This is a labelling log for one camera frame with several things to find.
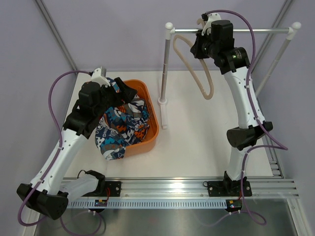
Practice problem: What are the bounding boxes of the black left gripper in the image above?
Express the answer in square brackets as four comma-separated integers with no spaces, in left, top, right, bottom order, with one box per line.
[94,77,137,117]

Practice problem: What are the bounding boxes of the wooden clothes hanger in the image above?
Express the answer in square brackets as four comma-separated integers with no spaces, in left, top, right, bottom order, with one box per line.
[173,17,214,100]

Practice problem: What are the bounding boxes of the colourful patterned shorts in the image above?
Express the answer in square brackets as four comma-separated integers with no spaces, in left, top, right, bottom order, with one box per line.
[94,77,150,161]

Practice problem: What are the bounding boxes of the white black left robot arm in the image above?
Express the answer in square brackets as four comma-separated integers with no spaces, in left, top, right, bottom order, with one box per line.
[17,77,137,220]

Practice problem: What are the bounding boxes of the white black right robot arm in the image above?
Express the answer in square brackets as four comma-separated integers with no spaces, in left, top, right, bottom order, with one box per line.
[190,20,273,197]

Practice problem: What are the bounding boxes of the orange plastic basket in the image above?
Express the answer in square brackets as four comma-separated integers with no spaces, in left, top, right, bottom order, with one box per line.
[125,79,159,157]

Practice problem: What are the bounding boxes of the silver white clothes rack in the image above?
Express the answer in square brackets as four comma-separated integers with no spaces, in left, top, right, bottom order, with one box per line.
[158,22,301,129]

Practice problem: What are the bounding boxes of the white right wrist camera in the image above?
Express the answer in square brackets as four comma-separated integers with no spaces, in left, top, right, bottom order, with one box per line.
[201,12,221,36]

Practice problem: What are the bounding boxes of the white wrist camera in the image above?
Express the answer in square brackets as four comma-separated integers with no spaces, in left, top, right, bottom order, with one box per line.
[91,66,111,88]
[201,12,221,36]

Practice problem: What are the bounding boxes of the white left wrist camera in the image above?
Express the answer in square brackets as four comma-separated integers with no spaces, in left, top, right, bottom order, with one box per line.
[91,66,111,88]

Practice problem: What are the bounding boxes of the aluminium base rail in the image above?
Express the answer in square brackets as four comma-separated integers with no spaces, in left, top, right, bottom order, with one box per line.
[59,177,300,199]

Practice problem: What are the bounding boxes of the white slotted cable duct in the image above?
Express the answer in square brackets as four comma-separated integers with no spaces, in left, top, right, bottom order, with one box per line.
[67,198,227,209]

